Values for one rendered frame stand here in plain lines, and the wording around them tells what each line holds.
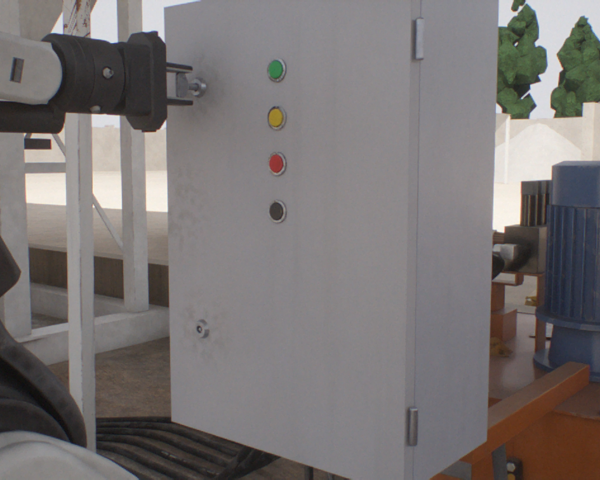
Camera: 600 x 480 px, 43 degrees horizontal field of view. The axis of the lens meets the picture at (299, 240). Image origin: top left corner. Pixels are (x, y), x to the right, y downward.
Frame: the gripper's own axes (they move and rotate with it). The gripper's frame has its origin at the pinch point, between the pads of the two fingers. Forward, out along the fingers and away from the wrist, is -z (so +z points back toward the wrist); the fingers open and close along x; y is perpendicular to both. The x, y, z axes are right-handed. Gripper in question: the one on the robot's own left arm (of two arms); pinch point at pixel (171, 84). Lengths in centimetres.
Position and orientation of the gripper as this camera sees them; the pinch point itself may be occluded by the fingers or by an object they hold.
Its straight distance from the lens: 102.3
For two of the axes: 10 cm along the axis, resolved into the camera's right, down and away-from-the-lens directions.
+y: -7.8, -0.7, 6.3
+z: -6.3, 0.8, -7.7
